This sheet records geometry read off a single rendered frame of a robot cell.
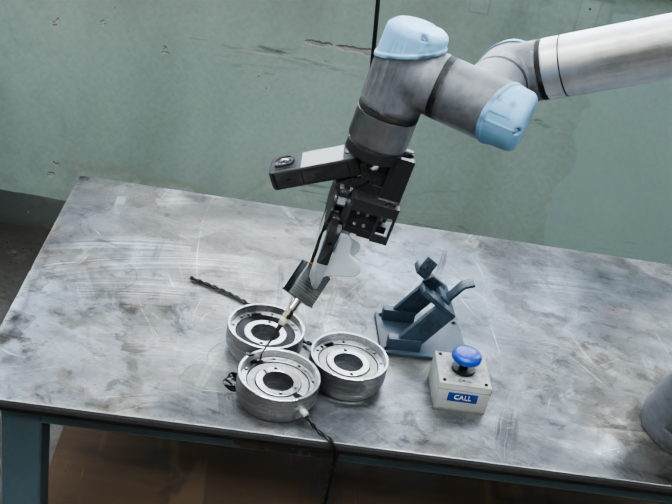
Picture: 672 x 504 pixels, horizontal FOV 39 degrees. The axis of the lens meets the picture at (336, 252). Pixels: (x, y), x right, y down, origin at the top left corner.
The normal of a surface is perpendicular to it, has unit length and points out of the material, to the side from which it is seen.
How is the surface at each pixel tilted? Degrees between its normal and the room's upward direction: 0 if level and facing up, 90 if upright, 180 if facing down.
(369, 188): 91
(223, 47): 90
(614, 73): 108
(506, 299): 0
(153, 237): 0
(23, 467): 90
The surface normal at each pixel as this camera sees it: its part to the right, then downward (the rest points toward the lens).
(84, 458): 0.17, -0.85
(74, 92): 0.00, 0.50
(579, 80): -0.24, 0.72
